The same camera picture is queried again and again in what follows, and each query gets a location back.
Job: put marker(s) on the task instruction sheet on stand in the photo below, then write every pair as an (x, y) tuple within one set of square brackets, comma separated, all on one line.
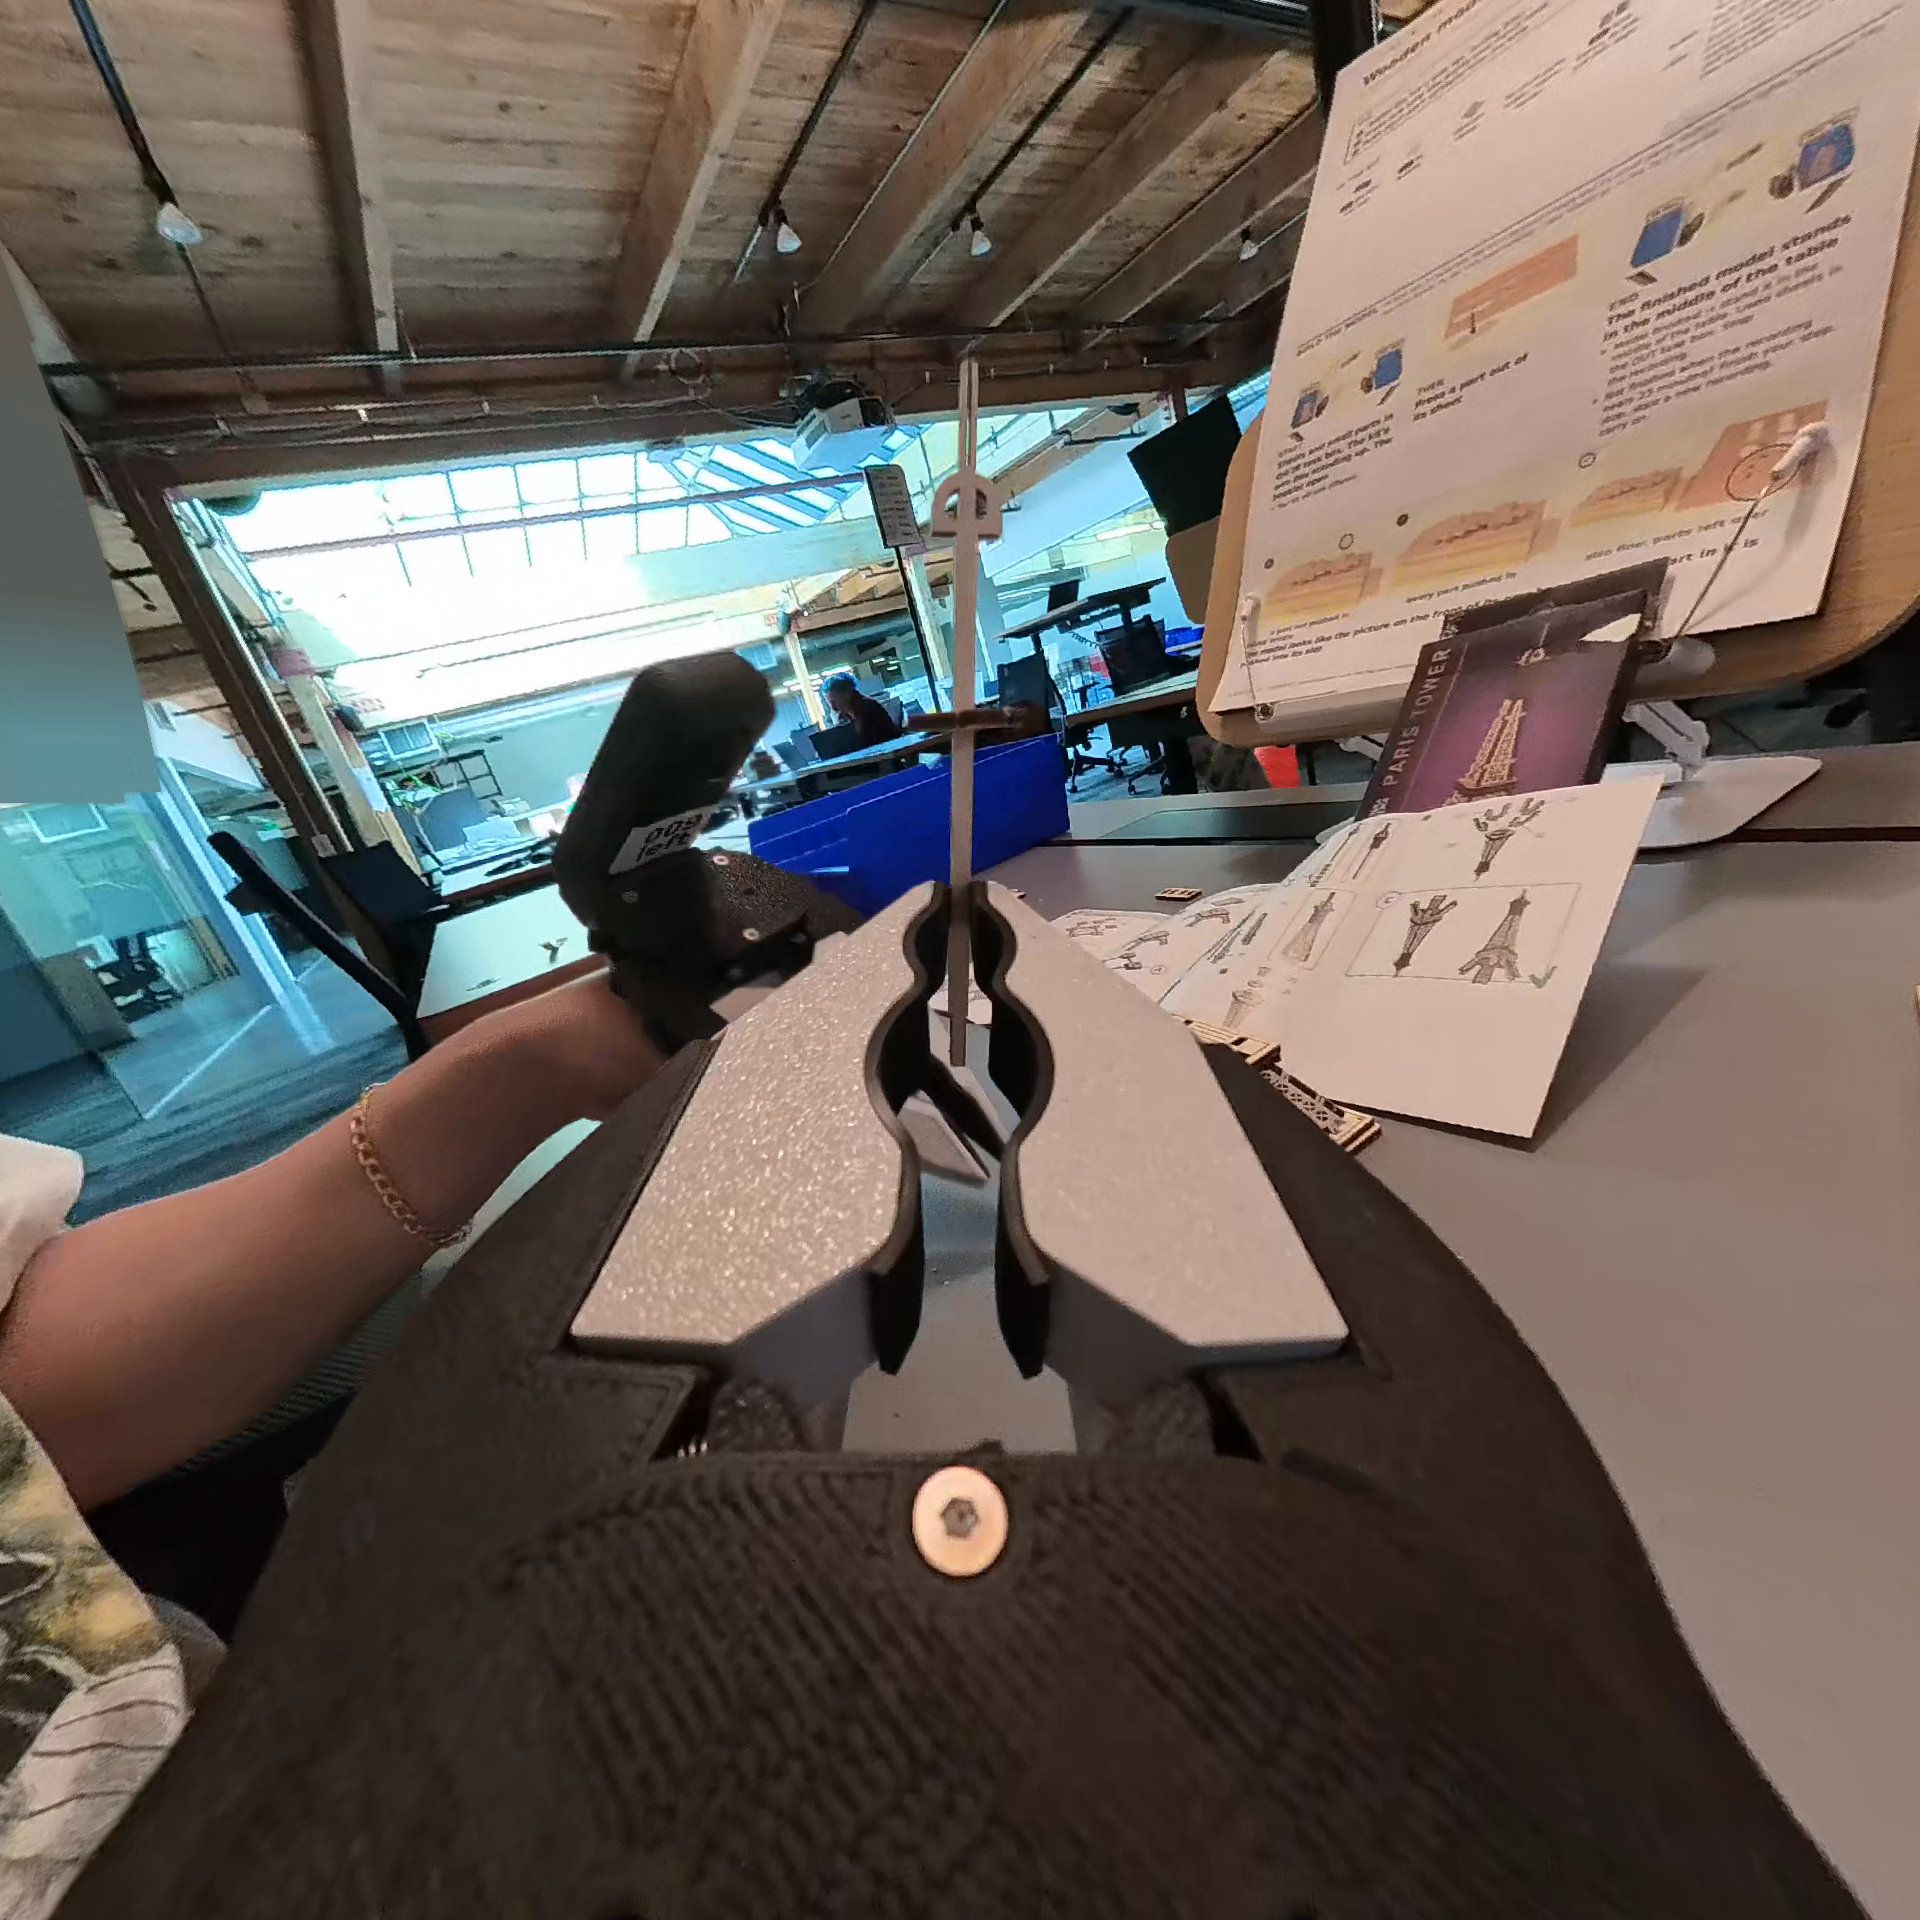
[(1846, 629)]

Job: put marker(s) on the wooden tower spire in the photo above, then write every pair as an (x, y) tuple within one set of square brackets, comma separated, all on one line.
[(962, 674)]

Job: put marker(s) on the person's printed t-shirt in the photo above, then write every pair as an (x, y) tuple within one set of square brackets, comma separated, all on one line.
[(76, 1725)]

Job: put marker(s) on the black monitor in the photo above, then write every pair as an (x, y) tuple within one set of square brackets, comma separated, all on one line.
[(1184, 457)]

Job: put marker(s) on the blue plastic bin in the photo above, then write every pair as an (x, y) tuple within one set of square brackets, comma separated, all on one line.
[(901, 840)]

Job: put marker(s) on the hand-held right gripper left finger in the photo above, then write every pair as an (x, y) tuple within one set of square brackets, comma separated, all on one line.
[(751, 1200)]

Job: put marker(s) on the instruction booklet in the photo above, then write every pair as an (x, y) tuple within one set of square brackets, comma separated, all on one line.
[(1471, 960)]

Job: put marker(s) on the black office chair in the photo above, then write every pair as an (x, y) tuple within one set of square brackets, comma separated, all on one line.
[(329, 932)]

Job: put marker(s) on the sign on pole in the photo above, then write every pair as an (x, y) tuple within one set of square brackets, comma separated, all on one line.
[(893, 505)]

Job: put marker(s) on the person's left hand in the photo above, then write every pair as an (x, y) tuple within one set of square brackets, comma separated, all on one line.
[(570, 1079)]

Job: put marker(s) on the wooden tower base model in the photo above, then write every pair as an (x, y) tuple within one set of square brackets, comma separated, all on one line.
[(1319, 1109)]

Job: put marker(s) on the grey desk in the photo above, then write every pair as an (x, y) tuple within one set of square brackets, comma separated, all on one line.
[(1652, 1349)]

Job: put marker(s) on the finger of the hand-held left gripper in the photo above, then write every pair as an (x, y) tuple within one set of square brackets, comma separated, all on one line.
[(961, 1142)]

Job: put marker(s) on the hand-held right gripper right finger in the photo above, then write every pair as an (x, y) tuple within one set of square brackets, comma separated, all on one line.
[(1170, 1200)]

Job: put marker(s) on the purple model kit box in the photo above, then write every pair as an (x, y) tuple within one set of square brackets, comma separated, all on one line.
[(1516, 720)]

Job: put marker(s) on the person's left forearm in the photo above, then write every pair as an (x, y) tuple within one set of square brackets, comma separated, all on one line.
[(196, 1305)]

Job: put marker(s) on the white board stand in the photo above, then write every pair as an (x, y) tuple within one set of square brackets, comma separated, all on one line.
[(1725, 786)]

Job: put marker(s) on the ceiling projector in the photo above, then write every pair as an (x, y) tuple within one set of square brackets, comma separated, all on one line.
[(840, 422)]

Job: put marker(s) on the printed instruction sheet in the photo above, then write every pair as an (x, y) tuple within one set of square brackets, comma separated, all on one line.
[(1575, 346)]

